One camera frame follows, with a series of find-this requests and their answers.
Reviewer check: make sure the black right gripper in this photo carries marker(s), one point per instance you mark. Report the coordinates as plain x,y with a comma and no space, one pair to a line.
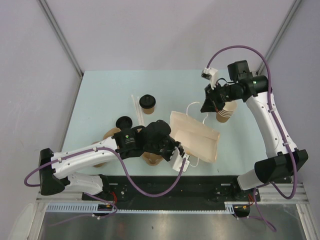
211,103

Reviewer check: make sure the single pulp cup carrier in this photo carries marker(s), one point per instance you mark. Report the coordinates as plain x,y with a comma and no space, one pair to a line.
151,159

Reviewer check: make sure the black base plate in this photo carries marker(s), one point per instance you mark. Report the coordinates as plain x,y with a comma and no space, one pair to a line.
212,188

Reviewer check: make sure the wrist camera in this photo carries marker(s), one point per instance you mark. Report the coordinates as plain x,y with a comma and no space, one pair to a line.
179,160
210,74

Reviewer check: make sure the brown paper bag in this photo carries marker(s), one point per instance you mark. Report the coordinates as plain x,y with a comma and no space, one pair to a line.
196,138

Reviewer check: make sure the brown pulp cup carrier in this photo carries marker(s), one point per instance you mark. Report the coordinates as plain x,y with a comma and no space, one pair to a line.
108,134

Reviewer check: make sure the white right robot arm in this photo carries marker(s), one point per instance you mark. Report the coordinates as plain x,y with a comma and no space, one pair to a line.
284,159

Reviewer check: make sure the single brown paper cup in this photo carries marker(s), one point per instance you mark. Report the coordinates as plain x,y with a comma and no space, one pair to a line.
148,109

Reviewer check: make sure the black plastic cup lid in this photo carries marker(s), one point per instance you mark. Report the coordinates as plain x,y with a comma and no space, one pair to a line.
147,99

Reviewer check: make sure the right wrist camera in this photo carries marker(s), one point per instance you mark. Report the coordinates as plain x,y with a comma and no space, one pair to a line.
210,74

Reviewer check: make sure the paper wrapped straw two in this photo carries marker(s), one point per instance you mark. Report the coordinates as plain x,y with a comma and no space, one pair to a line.
140,115

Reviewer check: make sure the stack of brown paper cups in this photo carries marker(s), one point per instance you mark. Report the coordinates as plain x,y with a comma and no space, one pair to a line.
226,113

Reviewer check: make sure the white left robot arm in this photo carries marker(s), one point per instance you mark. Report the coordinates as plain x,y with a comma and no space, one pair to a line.
59,170

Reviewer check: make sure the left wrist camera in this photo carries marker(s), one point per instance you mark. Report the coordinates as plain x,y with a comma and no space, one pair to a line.
179,160

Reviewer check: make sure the white slotted cable duct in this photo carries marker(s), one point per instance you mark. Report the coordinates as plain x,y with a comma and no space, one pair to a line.
72,207

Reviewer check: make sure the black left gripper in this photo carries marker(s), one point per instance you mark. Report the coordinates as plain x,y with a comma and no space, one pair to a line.
173,143

